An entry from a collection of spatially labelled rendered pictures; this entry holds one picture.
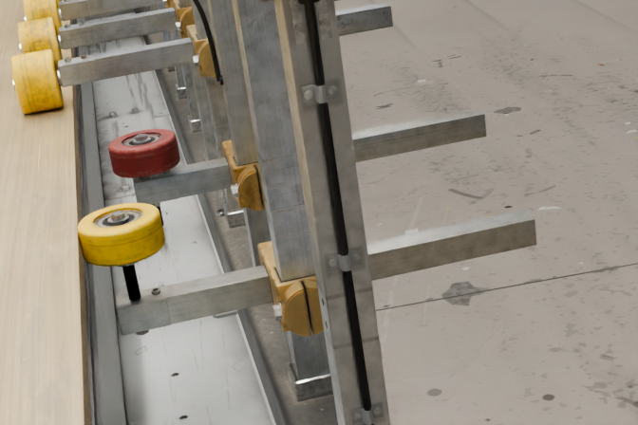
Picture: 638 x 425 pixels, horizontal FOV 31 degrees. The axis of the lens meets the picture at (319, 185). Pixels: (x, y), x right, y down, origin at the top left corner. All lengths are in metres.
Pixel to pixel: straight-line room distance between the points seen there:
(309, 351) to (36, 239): 0.29
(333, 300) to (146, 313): 0.35
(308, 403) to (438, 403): 1.33
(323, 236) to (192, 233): 1.04
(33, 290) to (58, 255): 0.07
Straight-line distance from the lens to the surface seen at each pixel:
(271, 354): 1.26
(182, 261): 1.74
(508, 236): 1.20
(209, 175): 1.37
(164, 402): 1.37
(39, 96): 1.56
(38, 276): 1.04
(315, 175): 0.79
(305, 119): 0.78
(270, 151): 1.06
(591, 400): 2.45
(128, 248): 1.09
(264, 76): 1.04
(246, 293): 1.15
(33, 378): 0.87
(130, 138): 1.38
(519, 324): 2.75
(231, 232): 1.59
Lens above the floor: 1.29
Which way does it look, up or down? 20 degrees down
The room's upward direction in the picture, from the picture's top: 8 degrees counter-clockwise
